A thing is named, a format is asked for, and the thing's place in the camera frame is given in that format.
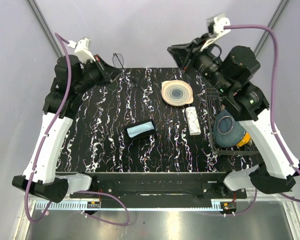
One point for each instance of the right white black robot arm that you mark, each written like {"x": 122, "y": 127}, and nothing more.
{"x": 246, "y": 102}

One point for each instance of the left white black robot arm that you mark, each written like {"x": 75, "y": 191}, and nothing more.
{"x": 74, "y": 75}

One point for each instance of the beige plate with blue rings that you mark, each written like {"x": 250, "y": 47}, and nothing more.
{"x": 177, "y": 93}

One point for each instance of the white geometric glasses case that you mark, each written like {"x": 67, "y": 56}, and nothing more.
{"x": 192, "y": 121}

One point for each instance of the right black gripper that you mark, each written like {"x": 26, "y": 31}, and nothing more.
{"x": 182, "y": 53}

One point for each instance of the yellow bowl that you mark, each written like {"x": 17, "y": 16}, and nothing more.
{"x": 245, "y": 140}

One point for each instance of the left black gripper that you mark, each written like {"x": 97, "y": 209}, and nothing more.
{"x": 111, "y": 72}

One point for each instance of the dark blue bowl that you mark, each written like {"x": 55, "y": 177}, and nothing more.
{"x": 226, "y": 131}

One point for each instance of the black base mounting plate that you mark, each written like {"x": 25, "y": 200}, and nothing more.
{"x": 207, "y": 185}

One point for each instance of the black rectangular glasses case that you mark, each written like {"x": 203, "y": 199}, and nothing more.
{"x": 143, "y": 135}

